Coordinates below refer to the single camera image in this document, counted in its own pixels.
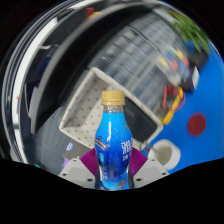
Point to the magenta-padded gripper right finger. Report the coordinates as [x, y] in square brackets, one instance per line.
[148, 171]

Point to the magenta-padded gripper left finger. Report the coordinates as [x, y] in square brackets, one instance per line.
[78, 171]

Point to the blue drink bottle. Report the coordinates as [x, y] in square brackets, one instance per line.
[113, 146]

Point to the dark grey flat box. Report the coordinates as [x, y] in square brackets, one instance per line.
[74, 151]

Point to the white faceted cup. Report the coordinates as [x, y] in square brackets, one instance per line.
[166, 154]

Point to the black zip case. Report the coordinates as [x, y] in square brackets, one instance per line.
[141, 121]

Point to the white dotted fabric bin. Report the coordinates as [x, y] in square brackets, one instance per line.
[83, 113]

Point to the flat round red coaster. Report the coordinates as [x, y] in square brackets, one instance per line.
[196, 124]

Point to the yellow multimeter with red leads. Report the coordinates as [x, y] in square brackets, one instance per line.
[173, 103]

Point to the black box with white label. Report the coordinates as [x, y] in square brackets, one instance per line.
[191, 80]

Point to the clear organizer box, coloured parts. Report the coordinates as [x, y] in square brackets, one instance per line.
[175, 63]

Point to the grey small-parts drawer cabinet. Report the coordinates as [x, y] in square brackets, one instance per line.
[136, 56]

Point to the black flat case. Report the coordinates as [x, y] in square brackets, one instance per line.
[200, 60]

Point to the green potted plant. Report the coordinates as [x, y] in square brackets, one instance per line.
[191, 30]

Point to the dark wall shelf unit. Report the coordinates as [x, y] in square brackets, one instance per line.
[66, 56]

